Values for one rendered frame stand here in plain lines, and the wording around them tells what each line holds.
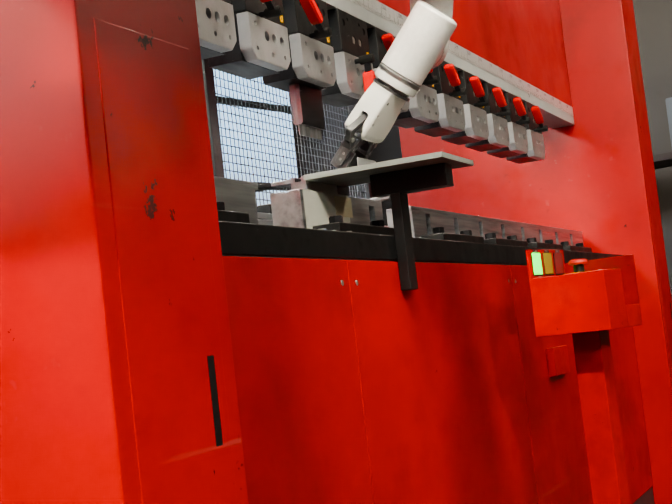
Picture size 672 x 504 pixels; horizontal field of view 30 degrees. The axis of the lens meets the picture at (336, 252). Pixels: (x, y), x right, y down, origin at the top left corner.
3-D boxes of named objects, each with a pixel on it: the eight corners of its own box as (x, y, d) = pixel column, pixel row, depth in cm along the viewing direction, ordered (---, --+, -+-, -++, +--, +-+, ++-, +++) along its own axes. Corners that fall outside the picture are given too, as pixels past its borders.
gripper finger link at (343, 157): (350, 132, 228) (331, 163, 229) (343, 130, 225) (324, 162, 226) (363, 141, 227) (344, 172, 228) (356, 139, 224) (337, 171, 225)
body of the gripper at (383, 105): (388, 78, 233) (358, 129, 236) (368, 69, 224) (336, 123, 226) (420, 98, 231) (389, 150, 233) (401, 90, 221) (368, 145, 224)
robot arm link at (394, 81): (392, 66, 233) (383, 80, 233) (374, 59, 225) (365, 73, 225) (427, 89, 230) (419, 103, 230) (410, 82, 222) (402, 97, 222)
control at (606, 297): (611, 329, 247) (599, 239, 248) (535, 337, 255) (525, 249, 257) (642, 324, 264) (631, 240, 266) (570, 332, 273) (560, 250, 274)
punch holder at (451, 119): (447, 125, 297) (439, 56, 298) (413, 131, 300) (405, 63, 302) (466, 131, 311) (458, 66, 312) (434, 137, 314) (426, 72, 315)
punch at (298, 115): (304, 134, 229) (298, 82, 230) (294, 135, 230) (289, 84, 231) (326, 139, 238) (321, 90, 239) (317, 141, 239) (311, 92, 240)
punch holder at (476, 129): (472, 134, 315) (464, 69, 317) (440, 139, 319) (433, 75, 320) (489, 140, 329) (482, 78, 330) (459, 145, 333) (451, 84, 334)
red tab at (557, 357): (556, 376, 311) (553, 347, 311) (548, 376, 312) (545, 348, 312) (570, 371, 325) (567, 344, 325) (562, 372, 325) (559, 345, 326)
